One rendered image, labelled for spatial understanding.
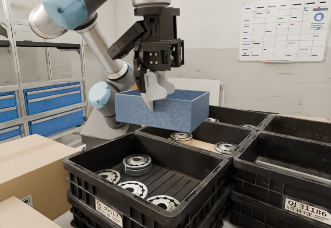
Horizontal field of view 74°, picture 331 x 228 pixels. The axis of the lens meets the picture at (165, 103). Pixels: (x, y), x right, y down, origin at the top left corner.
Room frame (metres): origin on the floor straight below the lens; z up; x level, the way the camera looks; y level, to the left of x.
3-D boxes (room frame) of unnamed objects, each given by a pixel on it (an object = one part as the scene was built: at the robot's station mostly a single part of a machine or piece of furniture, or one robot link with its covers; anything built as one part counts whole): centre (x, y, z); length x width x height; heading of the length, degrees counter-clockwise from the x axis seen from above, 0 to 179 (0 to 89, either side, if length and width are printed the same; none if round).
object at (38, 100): (2.46, 1.25, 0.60); 0.72 x 0.03 x 0.56; 154
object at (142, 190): (0.53, 0.10, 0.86); 0.10 x 0.10 x 0.01
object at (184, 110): (0.55, 0.00, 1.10); 0.20 x 0.15 x 0.07; 65
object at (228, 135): (0.83, -0.12, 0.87); 0.40 x 0.30 x 0.11; 54
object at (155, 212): (0.58, 0.06, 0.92); 0.40 x 0.30 x 0.02; 54
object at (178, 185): (0.58, 0.06, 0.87); 0.40 x 0.30 x 0.11; 54
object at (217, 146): (0.82, -0.25, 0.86); 0.10 x 0.10 x 0.01
